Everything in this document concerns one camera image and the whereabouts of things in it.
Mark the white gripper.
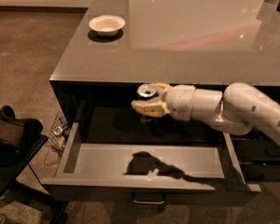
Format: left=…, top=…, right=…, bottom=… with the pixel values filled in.
left=132, top=83, right=196, bottom=121

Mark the blue pepsi can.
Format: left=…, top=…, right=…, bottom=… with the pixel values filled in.
left=136, top=84, right=159, bottom=125

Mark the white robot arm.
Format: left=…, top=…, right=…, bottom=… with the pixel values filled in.
left=132, top=82, right=280, bottom=146

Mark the open grey top drawer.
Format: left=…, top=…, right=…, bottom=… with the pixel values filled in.
left=42, top=101, right=260, bottom=205

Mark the dark grey cabinet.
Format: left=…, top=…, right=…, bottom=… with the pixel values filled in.
left=50, top=0, right=280, bottom=121

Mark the white paper bowl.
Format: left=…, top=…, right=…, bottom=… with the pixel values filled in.
left=89, top=15, right=125, bottom=36

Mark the black folding chair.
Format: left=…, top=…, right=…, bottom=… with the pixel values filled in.
left=0, top=105, right=67, bottom=224

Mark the metal drawer handle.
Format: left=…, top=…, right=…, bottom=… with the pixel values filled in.
left=132, top=193, right=165, bottom=205

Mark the wire basket with trash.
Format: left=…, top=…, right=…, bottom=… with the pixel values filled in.
left=44, top=109, right=70, bottom=166

